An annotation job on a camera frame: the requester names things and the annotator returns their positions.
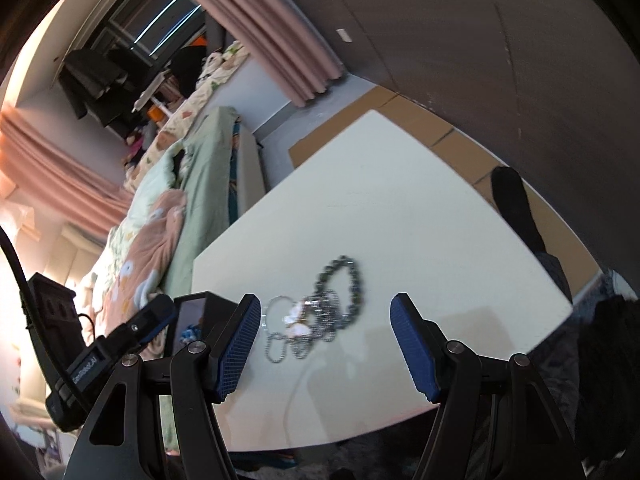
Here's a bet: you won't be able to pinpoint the bed with floral bedding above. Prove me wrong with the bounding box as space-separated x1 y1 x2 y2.
80 40 251 351

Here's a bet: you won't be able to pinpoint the person's leg with black sock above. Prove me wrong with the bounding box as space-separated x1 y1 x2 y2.
490 165 575 303

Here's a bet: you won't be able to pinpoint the thin silver ring bracelet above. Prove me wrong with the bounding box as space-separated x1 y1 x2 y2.
261 296 296 336

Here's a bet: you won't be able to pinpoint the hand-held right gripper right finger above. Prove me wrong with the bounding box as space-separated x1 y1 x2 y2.
390 294 586 480

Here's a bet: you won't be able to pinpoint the silver chain necklace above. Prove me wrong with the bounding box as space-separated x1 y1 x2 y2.
287 287 353 358

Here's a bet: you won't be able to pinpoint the white butterfly pendant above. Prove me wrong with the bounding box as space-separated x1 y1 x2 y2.
282 305 313 338

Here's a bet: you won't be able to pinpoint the window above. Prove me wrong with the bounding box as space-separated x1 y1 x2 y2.
92 0 206 61

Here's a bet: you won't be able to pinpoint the person's black pants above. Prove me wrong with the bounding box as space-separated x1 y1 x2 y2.
574 294 640 466

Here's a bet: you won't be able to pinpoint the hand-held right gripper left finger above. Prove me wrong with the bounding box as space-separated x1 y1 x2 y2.
65 294 262 480

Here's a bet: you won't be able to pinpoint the green blanket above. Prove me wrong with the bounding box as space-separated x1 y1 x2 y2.
155 106 242 301

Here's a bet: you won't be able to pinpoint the black jewelry box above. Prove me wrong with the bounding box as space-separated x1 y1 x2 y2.
165 291 242 361

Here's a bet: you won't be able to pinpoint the black cable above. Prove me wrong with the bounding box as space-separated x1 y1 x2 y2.
0 225 56 386

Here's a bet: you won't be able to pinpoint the brown cardboard sheet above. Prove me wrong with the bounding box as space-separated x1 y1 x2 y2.
289 85 603 306

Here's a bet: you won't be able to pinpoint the black hanging clothes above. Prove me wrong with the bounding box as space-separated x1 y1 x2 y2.
57 47 151 128

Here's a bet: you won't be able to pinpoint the dark grey bead bracelet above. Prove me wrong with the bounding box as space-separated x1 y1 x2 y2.
314 255 365 328

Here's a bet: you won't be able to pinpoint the pink curtain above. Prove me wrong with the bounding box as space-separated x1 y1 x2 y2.
0 102 136 238
150 0 347 108

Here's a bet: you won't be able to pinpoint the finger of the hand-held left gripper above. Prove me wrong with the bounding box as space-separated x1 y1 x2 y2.
97 294 178 361

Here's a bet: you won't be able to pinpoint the silver ball chain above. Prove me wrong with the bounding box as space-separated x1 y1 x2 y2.
264 332 296 365

